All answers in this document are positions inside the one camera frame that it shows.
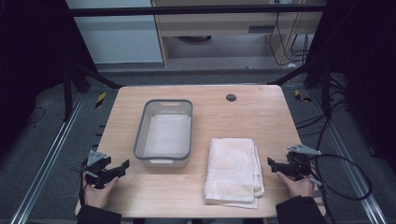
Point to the grey rimmed plastic basin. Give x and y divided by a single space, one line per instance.
164 133

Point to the wooden desk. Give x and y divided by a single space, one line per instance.
199 189

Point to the white towel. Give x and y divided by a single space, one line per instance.
232 172

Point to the person's left hand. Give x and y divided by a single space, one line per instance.
99 193

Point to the person's right hand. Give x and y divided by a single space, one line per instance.
298 185

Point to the yellow black striped tape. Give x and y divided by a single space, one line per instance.
301 97
100 100

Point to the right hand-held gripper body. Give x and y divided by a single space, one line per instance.
299 163

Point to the light wooden cabinet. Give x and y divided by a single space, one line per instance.
236 25

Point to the white cabinet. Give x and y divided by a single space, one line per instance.
115 34

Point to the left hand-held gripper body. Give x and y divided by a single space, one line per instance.
97 169

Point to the aluminium floor rail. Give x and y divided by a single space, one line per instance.
351 161
46 161

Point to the black metal frame bar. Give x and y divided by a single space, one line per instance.
196 10

